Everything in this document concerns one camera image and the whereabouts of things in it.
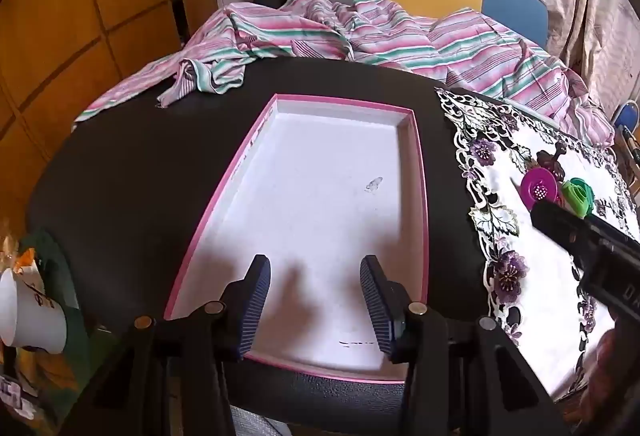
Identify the white paper cup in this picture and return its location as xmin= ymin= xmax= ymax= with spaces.
xmin=0 ymin=268 xmax=68 ymax=354

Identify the pink-rimmed white tray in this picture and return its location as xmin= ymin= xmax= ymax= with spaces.
xmin=164 ymin=93 xmax=431 ymax=385

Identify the white embroidered floral tablecloth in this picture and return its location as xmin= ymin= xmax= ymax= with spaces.
xmin=435 ymin=87 xmax=640 ymax=399

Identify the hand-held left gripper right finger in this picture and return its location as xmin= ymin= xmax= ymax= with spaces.
xmin=360 ymin=254 xmax=571 ymax=436

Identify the teal green plastic stand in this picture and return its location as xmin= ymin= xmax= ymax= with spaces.
xmin=561 ymin=177 xmax=596 ymax=220

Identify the dark green bag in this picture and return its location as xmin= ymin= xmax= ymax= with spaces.
xmin=20 ymin=228 xmax=123 ymax=397

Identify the blue rounded object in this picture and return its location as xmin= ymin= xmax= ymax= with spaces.
xmin=612 ymin=101 xmax=640 ymax=137

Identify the magenta plastic funnel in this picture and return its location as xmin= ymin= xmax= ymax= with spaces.
xmin=520 ymin=166 xmax=566 ymax=209

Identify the cluttered wooden side table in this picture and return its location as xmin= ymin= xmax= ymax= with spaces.
xmin=615 ymin=126 xmax=640 ymax=197

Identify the wooden wardrobe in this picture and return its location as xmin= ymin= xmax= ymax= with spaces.
xmin=0 ymin=0 xmax=221 ymax=222

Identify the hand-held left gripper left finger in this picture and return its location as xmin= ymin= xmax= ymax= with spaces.
xmin=75 ymin=254 xmax=273 ymax=436

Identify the pink green striped cloth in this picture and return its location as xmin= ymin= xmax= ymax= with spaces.
xmin=72 ymin=0 xmax=616 ymax=149

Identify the person's patterned red clothing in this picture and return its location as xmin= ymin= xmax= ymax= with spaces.
xmin=550 ymin=328 xmax=640 ymax=436

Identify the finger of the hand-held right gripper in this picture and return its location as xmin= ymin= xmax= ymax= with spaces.
xmin=531 ymin=201 xmax=596 ymax=262

